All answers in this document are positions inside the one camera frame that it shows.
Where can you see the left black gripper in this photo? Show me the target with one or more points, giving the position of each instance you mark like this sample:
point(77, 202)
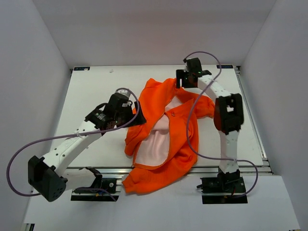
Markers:
point(128, 108)

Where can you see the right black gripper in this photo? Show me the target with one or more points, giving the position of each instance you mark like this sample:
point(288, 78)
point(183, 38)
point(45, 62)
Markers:
point(180, 74)

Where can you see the orange zip jacket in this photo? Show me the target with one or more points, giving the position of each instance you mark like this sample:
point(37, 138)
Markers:
point(164, 148)

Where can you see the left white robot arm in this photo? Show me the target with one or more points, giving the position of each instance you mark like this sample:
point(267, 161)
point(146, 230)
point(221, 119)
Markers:
point(50, 175)

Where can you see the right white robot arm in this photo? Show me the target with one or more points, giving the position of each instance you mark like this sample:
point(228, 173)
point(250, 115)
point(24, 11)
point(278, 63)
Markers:
point(228, 112)

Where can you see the right blue table label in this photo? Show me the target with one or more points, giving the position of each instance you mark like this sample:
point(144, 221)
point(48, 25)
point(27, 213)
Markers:
point(225, 66)

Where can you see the blue table label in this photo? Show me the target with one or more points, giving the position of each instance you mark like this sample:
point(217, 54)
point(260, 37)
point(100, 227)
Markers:
point(85, 68)
point(225, 66)

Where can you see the left blue table label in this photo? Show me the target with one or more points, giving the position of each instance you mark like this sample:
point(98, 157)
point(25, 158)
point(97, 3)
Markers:
point(85, 68)

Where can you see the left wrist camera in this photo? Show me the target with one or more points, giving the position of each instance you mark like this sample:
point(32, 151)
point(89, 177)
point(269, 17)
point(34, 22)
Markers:
point(124, 92)

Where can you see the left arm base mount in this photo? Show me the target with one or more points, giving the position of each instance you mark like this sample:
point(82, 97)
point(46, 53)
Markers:
point(102, 189)

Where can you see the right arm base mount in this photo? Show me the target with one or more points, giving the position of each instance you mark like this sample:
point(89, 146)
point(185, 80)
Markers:
point(225, 188)

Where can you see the aluminium table edge rail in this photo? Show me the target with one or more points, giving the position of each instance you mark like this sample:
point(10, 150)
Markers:
point(264, 169)

